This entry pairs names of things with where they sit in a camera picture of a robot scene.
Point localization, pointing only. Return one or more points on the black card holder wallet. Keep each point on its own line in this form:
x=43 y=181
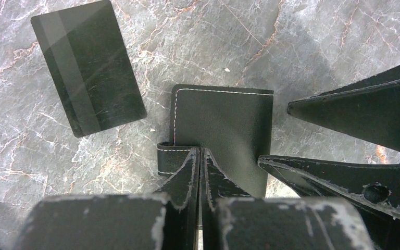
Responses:
x=235 y=124

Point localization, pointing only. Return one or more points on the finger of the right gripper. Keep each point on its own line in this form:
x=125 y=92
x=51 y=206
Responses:
x=374 y=190
x=368 y=109

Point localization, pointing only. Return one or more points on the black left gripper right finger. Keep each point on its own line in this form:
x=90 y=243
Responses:
x=233 y=219

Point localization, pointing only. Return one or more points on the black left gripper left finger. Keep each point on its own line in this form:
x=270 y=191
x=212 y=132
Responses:
x=164 y=219

